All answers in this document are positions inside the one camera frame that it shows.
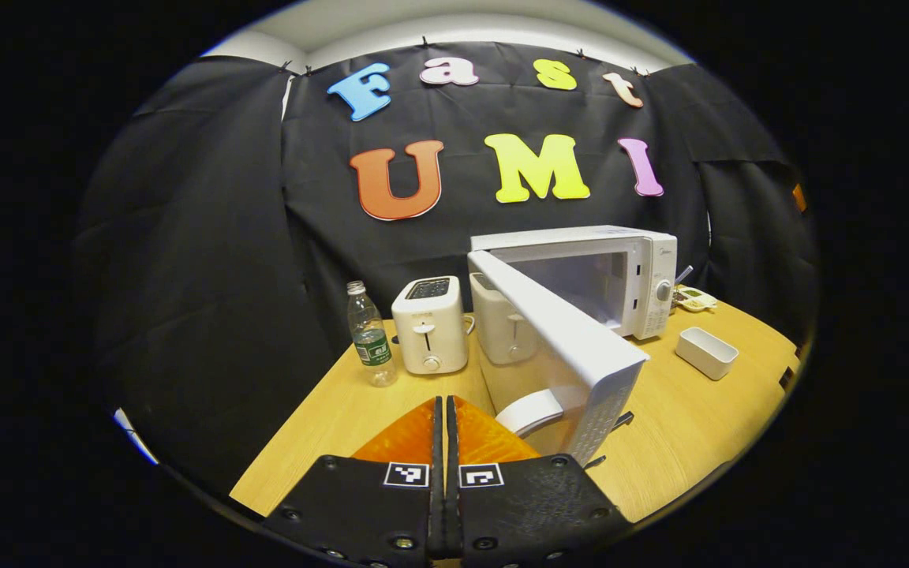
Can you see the white divided grain dish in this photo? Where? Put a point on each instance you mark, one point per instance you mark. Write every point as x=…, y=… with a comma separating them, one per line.
x=695, y=298

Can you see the white toaster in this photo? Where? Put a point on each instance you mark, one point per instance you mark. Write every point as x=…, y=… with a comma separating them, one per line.
x=429, y=331

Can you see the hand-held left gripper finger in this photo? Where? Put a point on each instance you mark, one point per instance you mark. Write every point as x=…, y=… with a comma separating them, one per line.
x=452, y=521
x=438, y=521

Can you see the white rectangular tray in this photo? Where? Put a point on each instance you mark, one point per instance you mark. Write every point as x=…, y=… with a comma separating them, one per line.
x=703, y=355

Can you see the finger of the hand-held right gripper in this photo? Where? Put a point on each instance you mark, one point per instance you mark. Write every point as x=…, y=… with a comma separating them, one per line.
x=798, y=197

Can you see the clear plastic water bottle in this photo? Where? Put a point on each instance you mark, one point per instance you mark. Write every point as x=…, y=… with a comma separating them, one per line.
x=372, y=347

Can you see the white microwave oven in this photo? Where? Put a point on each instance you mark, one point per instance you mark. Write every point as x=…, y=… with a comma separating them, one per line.
x=581, y=347

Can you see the metal spoon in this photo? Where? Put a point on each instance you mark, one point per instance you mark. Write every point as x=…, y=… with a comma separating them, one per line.
x=684, y=274

